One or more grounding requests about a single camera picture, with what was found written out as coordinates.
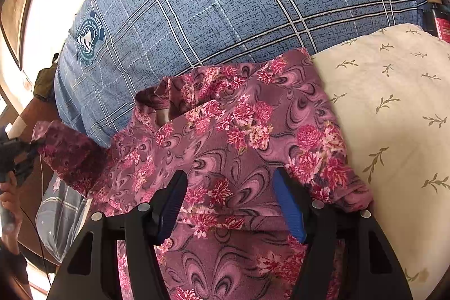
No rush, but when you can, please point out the brown wooden bed frame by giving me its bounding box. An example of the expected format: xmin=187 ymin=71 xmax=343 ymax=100
xmin=14 ymin=97 xmax=73 ymax=267

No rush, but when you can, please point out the grey star-print pillowcase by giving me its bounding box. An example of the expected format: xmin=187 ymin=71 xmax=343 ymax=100
xmin=35 ymin=173 xmax=93 ymax=263

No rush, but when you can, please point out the thin black cable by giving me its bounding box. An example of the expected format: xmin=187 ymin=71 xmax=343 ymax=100
xmin=19 ymin=154 xmax=48 ymax=274

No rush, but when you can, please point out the olive green cloth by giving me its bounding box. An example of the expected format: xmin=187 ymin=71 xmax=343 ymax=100
xmin=33 ymin=53 xmax=61 ymax=101

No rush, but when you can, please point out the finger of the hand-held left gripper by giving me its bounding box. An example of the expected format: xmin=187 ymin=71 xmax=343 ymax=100
xmin=22 ymin=140 xmax=48 ymax=156

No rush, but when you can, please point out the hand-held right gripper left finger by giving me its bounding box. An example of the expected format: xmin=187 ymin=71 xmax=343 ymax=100
xmin=47 ymin=170 xmax=188 ymax=300

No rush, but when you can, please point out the pink floral garment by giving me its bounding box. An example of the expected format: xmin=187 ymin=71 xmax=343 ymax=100
xmin=32 ymin=48 xmax=374 ymax=300

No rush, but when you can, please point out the person's left hand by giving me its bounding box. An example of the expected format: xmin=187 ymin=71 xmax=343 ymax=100
xmin=0 ymin=173 xmax=24 ymax=227

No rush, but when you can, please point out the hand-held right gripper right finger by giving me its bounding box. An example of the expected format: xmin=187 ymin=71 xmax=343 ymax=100
xmin=274 ymin=168 xmax=413 ymax=300

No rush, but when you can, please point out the person's left forearm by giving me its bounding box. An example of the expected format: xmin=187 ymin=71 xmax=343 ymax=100
xmin=0 ymin=240 xmax=33 ymax=300

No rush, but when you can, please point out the cream leaf-print quilt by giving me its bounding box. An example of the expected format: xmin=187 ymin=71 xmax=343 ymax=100
xmin=311 ymin=23 xmax=450 ymax=300

